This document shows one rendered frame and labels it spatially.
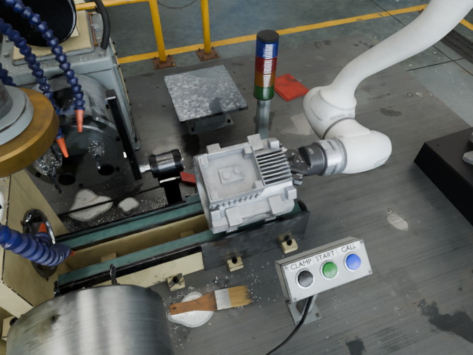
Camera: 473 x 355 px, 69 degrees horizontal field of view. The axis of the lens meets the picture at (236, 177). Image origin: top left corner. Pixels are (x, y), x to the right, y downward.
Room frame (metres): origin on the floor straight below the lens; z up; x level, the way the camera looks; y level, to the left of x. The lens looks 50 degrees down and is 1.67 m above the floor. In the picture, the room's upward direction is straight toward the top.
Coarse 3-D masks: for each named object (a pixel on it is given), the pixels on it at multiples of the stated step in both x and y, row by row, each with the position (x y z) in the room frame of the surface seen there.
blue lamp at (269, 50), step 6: (258, 42) 0.85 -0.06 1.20; (264, 42) 0.89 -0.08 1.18; (276, 42) 0.84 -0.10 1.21; (258, 48) 0.85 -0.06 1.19; (264, 48) 0.84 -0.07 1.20; (270, 48) 0.84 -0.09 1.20; (276, 48) 0.85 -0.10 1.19; (258, 54) 0.84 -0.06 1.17; (264, 54) 0.84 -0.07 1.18; (270, 54) 0.84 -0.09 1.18; (276, 54) 0.85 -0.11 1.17
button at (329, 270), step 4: (324, 264) 0.29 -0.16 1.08; (328, 264) 0.29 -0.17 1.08; (332, 264) 0.29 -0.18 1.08; (324, 268) 0.28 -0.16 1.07; (328, 268) 0.28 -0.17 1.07; (332, 268) 0.28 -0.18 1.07; (336, 268) 0.28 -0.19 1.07; (324, 272) 0.27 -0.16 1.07; (328, 272) 0.28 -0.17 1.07; (332, 272) 0.28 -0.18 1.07; (336, 272) 0.28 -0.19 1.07; (324, 276) 0.27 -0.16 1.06; (328, 276) 0.27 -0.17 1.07; (332, 276) 0.27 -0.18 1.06
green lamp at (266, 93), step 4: (256, 88) 0.85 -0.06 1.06; (260, 88) 0.84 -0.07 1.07; (264, 88) 0.83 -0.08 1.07; (268, 88) 0.84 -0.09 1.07; (272, 88) 0.85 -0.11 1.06; (256, 92) 0.85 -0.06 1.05; (260, 92) 0.84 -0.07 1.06; (264, 92) 0.83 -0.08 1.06; (268, 92) 0.84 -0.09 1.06; (272, 92) 0.85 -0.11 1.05; (256, 96) 0.85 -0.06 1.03; (260, 96) 0.84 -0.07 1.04; (264, 96) 0.83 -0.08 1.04; (268, 96) 0.84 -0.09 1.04
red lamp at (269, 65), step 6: (258, 60) 0.84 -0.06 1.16; (264, 60) 0.84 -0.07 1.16; (270, 60) 0.84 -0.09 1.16; (276, 60) 0.85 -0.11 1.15; (258, 66) 0.84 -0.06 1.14; (264, 66) 0.83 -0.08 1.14; (270, 66) 0.84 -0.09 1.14; (276, 66) 0.86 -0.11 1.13; (264, 72) 0.83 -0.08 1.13; (270, 72) 0.84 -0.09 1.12
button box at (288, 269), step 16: (352, 240) 0.34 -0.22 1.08; (304, 256) 0.30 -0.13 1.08; (320, 256) 0.30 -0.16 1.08; (336, 256) 0.30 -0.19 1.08; (288, 272) 0.27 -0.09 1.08; (320, 272) 0.28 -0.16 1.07; (352, 272) 0.28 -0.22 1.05; (368, 272) 0.29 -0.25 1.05; (288, 288) 0.25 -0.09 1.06; (304, 288) 0.25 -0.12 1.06; (320, 288) 0.25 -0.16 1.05
